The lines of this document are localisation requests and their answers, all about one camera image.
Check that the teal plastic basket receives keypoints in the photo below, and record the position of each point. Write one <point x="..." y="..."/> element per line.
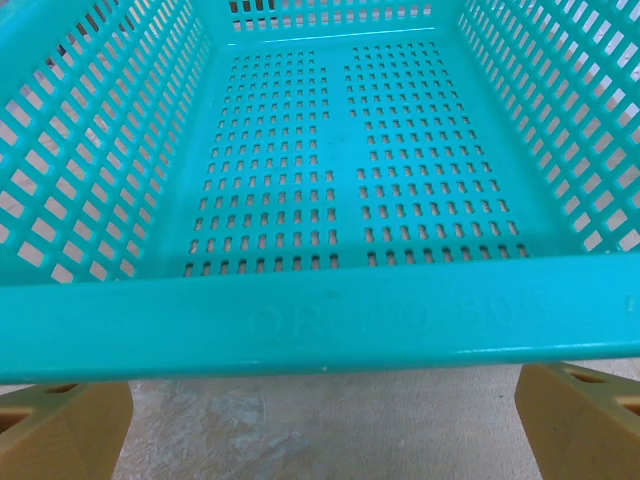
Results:
<point x="320" y="320"/>

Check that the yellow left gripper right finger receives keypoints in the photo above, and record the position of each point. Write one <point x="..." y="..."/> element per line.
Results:
<point x="585" y="430"/>

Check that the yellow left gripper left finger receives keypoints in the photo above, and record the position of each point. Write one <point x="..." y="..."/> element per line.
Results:
<point x="60" y="435"/>

